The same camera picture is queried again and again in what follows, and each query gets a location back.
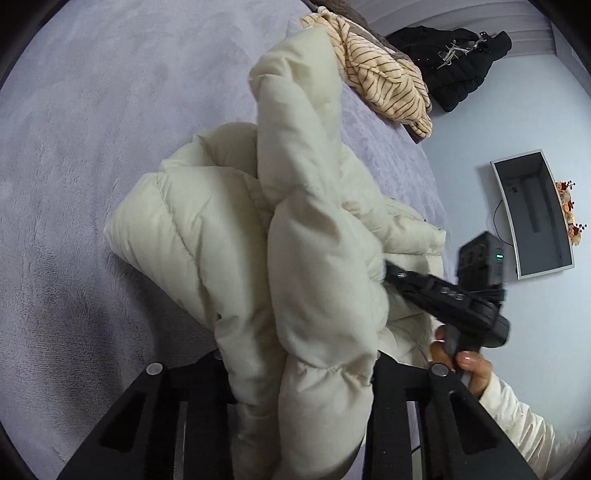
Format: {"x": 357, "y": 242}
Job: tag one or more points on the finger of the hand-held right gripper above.
{"x": 415, "y": 286}

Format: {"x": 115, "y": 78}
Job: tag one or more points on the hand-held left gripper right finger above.
{"x": 392, "y": 392}

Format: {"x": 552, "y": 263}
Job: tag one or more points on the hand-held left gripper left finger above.
{"x": 203, "y": 383}

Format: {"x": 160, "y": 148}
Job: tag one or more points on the cream puffer jacket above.
{"x": 286, "y": 258}

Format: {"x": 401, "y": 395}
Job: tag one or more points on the person's right forearm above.
{"x": 517, "y": 424}

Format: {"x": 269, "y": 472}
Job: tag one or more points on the person's right hand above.
{"x": 475, "y": 369}

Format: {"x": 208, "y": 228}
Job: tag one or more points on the orange artificial flowers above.
{"x": 570, "y": 217}

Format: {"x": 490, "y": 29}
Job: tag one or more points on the black hanging jacket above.
{"x": 457, "y": 64}

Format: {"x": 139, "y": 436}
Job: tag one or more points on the striped beige fleece cloth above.
{"x": 388, "y": 78}

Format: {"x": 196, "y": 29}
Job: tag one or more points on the brown cloth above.
{"x": 369, "y": 39}

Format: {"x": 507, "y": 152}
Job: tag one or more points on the lilac bed blanket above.
{"x": 92, "y": 138}

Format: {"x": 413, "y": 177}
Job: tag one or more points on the wall-mounted television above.
{"x": 535, "y": 217}

